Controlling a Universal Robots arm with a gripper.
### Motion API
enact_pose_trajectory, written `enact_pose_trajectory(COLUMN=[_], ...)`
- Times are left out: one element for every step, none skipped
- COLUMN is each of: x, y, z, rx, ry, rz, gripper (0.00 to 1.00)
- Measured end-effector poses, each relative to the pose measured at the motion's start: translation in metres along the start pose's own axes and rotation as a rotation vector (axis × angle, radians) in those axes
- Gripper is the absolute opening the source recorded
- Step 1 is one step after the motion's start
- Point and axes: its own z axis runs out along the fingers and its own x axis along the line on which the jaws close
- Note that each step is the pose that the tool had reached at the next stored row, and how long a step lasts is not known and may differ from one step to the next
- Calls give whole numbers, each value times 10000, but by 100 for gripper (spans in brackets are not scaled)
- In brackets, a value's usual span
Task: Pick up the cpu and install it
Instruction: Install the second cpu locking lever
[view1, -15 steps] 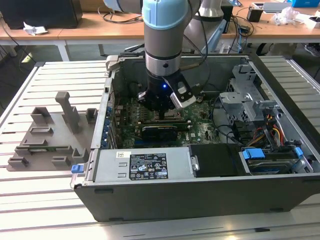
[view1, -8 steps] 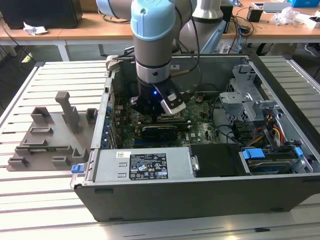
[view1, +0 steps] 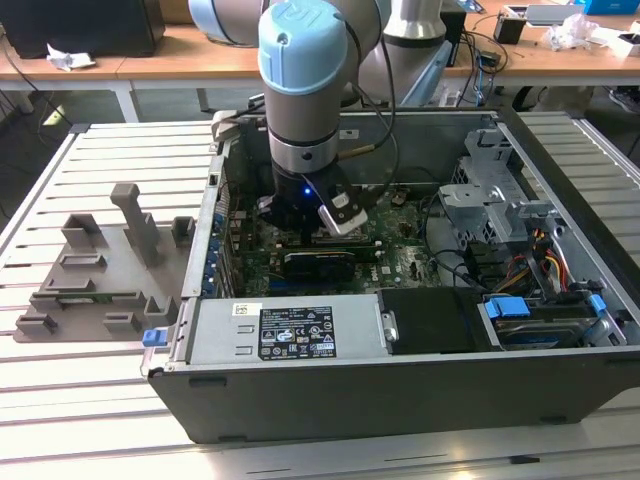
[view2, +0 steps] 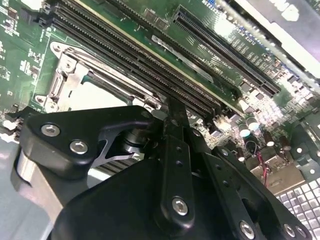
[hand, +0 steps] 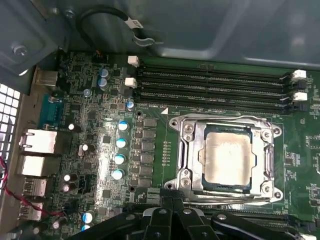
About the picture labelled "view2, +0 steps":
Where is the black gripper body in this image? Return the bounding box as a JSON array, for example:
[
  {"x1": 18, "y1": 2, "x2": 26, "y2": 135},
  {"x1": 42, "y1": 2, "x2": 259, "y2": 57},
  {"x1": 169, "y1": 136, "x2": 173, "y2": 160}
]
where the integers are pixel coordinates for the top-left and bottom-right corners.
[{"x1": 47, "y1": 129, "x2": 237, "y2": 240}]

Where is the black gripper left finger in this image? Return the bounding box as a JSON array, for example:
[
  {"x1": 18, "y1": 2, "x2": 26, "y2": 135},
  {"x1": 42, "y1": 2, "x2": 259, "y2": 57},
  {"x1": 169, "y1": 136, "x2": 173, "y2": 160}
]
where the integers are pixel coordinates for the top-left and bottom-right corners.
[{"x1": 11, "y1": 97, "x2": 198, "y2": 233}]

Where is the metal socket cover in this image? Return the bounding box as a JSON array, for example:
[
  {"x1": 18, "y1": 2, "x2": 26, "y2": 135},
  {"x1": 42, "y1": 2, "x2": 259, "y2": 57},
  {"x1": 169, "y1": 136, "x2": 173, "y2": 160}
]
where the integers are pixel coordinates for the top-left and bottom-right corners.
[{"x1": 48, "y1": 42, "x2": 163, "y2": 113}]

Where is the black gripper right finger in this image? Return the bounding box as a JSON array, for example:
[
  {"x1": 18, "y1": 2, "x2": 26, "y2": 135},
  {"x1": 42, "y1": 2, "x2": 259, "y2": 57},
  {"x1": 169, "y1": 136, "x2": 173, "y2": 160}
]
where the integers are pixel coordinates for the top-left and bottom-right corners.
[{"x1": 184, "y1": 125, "x2": 314, "y2": 240}]

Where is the silver CPU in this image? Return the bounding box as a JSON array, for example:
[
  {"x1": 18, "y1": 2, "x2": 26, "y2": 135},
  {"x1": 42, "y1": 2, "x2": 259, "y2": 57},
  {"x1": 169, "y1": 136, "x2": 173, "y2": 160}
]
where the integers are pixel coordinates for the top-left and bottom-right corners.
[{"x1": 69, "y1": 86, "x2": 133, "y2": 112}]

